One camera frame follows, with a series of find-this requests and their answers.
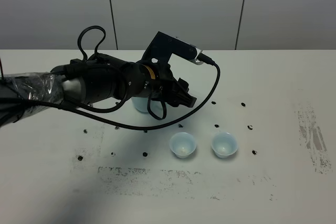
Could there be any black left camera cable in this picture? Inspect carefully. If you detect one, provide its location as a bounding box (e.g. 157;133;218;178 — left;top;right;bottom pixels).
39;25;221;131

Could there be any blue porcelain teacup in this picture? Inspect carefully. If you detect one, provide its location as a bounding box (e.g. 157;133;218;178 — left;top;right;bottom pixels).
211;132;238;159
169;132;197;159

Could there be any right blue porcelain teacup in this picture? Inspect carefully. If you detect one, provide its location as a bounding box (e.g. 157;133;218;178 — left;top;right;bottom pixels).
211;132;238;159

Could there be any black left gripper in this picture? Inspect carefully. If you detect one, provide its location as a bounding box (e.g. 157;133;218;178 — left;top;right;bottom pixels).
136;61;197;108

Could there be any left blue porcelain teacup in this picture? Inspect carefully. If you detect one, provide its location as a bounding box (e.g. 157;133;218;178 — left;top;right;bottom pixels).
169;132;197;159

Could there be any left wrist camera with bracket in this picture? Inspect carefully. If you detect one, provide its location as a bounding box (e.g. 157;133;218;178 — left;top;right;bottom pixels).
141;31;215;66

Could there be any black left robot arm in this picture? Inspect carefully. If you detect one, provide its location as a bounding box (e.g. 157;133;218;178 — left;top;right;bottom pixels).
1;53;196;125

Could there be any light blue porcelain teapot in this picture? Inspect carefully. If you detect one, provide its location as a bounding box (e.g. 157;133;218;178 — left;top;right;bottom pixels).
131;97;163;115

